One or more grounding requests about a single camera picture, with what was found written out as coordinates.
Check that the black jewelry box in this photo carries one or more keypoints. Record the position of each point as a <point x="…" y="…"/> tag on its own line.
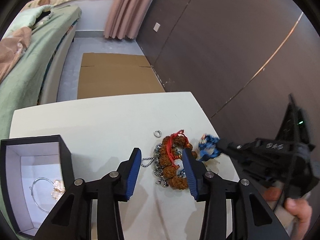
<point x="17" y="187"/>

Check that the light green quilt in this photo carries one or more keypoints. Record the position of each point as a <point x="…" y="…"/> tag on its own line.
<point x="25" y="16"/>

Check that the pink floral blanket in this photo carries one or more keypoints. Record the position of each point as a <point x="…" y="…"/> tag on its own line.
<point x="11" y="47"/>

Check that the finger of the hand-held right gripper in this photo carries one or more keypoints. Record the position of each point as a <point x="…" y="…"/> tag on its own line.
<point x="230" y="145"/>
<point x="246" y="163"/>

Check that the silver bangle with pink charm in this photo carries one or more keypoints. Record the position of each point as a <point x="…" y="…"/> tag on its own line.
<point x="37" y="202"/>

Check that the white wall socket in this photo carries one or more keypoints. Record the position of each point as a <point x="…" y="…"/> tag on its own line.
<point x="156" y="26"/>

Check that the person's right hand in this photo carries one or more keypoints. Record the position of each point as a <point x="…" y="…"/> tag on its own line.
<point x="298" y="210"/>

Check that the bed with green sheet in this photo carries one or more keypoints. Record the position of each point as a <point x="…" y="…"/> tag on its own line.
<point x="22" y="85"/>

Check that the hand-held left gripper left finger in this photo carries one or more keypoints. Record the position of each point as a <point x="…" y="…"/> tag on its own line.
<point x="131" y="172"/>

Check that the pink curtain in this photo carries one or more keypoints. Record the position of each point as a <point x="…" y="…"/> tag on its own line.
<point x="130" y="7"/>

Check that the flat brown cardboard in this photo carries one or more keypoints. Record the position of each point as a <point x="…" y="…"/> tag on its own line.
<point x="117" y="77"/>

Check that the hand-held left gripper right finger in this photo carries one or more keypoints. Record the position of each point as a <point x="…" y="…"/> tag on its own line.
<point x="191" y="177"/>

